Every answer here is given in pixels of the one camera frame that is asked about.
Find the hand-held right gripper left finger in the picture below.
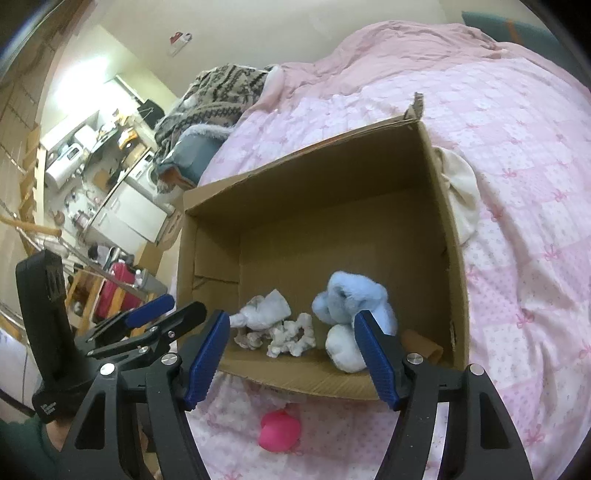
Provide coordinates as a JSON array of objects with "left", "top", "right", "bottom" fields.
[{"left": 58, "top": 310, "right": 232, "bottom": 480}]

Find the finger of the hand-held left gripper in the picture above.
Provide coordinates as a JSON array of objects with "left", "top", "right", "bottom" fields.
[
  {"left": 85, "top": 294, "right": 176, "bottom": 344},
  {"left": 88, "top": 302, "right": 207, "bottom": 365}
]

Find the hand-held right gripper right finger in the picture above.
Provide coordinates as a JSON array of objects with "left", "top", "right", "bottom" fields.
[{"left": 353, "top": 310, "right": 534, "bottom": 480}]

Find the tan rubber tube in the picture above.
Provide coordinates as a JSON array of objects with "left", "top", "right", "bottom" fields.
[{"left": 401, "top": 329, "right": 443, "bottom": 365}]

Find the light blue plush toy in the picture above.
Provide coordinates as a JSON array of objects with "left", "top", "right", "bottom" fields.
[{"left": 312, "top": 271, "right": 399, "bottom": 337}]

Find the white cloth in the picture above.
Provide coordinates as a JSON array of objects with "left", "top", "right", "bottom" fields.
[{"left": 229, "top": 288, "right": 293, "bottom": 330}]

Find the white ruffled sock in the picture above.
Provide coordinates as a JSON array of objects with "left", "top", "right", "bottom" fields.
[{"left": 235, "top": 313, "right": 317, "bottom": 358}]

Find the brown cardboard box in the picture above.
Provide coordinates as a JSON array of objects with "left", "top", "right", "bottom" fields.
[{"left": 177, "top": 92, "right": 471, "bottom": 401}]

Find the person's left forearm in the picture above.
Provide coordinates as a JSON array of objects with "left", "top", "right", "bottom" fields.
[{"left": 0, "top": 406, "right": 63, "bottom": 480}]

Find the red suitcase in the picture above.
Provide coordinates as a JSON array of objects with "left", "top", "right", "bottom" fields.
[{"left": 95, "top": 263, "right": 146, "bottom": 319}]

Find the white kitchen cabinet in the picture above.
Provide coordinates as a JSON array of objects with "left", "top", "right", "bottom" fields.
[{"left": 85, "top": 178, "right": 169, "bottom": 243}]

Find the pink rubber ball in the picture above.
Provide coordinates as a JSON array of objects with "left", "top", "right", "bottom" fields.
[{"left": 259, "top": 408, "right": 303, "bottom": 453}]

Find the white washing machine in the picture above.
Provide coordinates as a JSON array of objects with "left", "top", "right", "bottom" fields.
[{"left": 127, "top": 159, "right": 160, "bottom": 199}]

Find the white microwave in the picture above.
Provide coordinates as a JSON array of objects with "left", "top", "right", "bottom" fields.
[{"left": 44, "top": 143, "right": 86, "bottom": 185}]

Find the blue-grey fleece cushion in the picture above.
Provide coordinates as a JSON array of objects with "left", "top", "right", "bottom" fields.
[{"left": 159, "top": 124, "right": 234, "bottom": 185}]

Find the cream folded cloth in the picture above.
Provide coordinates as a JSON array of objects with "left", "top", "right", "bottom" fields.
[{"left": 434, "top": 148, "right": 481, "bottom": 245}]

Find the black hanging bag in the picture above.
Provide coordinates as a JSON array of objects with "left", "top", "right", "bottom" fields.
[{"left": 139, "top": 99, "right": 164, "bottom": 127}]

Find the patterned knit blanket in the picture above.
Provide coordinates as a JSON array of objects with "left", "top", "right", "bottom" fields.
[{"left": 154, "top": 65, "right": 278, "bottom": 195}]

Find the teal headboard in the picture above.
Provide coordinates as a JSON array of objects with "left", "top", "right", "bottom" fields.
[{"left": 462, "top": 11, "right": 561, "bottom": 61}]

